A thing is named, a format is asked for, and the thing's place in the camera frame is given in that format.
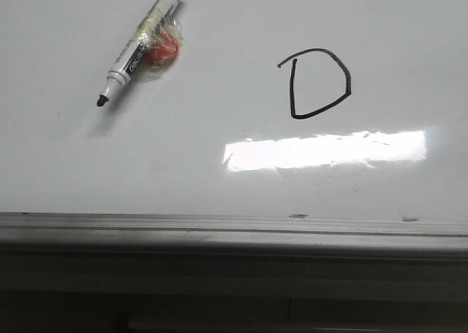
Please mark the white whiteboard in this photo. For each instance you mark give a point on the white whiteboard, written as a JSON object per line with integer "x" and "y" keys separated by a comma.
{"x": 296, "y": 108}

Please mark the aluminium whiteboard tray rail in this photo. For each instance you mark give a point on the aluminium whiteboard tray rail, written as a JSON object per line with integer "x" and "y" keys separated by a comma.
{"x": 288, "y": 235}

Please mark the red round magnet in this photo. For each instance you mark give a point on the red round magnet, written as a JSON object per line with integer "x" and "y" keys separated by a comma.
{"x": 164, "y": 48}

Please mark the white black whiteboard marker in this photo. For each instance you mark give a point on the white black whiteboard marker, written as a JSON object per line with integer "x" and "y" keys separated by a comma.
{"x": 132, "y": 55}

